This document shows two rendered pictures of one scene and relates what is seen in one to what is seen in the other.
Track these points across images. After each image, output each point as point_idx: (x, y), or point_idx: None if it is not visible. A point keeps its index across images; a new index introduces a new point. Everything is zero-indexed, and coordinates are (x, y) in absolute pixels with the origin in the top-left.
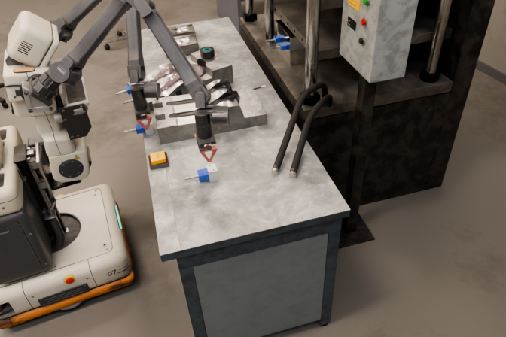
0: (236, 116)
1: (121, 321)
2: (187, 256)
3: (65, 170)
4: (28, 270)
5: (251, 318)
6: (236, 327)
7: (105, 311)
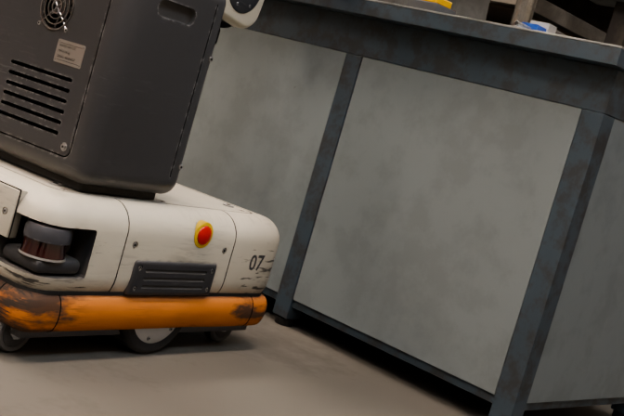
0: (481, 13)
1: (281, 380)
2: (623, 84)
3: None
4: (150, 165)
5: (593, 327)
6: (574, 343)
7: (224, 364)
